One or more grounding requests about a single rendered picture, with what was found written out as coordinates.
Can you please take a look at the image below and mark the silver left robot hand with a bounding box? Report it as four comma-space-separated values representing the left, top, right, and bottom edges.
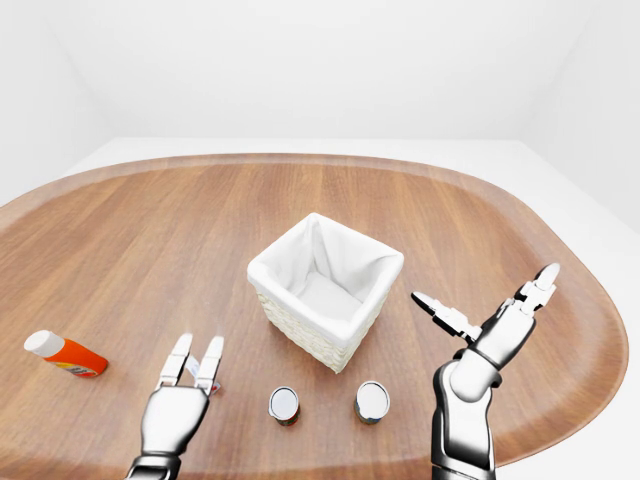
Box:
140, 332, 226, 457

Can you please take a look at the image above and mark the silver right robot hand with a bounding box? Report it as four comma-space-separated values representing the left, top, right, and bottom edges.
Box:
410, 262, 562, 372

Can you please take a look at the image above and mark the small white and red box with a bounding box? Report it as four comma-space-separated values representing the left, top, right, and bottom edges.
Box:
183, 353, 222, 396

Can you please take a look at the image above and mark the white lined wicker basket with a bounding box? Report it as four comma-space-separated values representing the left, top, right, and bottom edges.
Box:
246, 212, 405, 375

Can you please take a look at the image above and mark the tin with red label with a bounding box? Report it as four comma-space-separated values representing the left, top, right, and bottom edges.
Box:
267, 385, 302, 428

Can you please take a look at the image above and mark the orange bottle with white cap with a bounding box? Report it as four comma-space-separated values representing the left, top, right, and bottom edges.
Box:
23, 329, 109, 379

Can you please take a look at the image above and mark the tin with blue label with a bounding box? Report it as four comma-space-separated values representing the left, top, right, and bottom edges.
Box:
354, 380, 391, 426

